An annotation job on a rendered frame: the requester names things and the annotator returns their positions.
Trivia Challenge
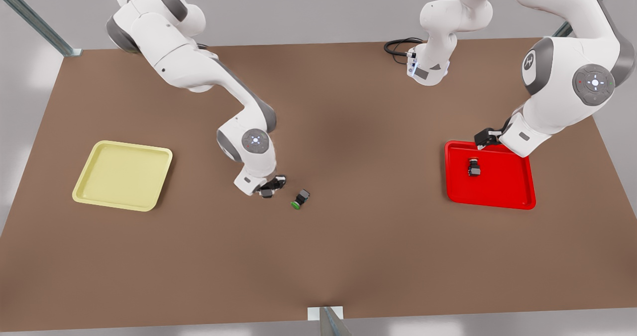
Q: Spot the silver frame post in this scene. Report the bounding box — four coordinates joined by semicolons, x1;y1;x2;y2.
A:
552;0;626;38
307;306;352;336
0;0;83;58

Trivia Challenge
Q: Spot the green push button switch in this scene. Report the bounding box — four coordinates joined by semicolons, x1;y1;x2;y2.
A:
291;189;311;211

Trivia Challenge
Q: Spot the red square tray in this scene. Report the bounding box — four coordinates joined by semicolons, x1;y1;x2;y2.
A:
444;140;537;211

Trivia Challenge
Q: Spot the pale yellow square tray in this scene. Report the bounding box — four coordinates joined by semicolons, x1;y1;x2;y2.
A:
72;140;174;213

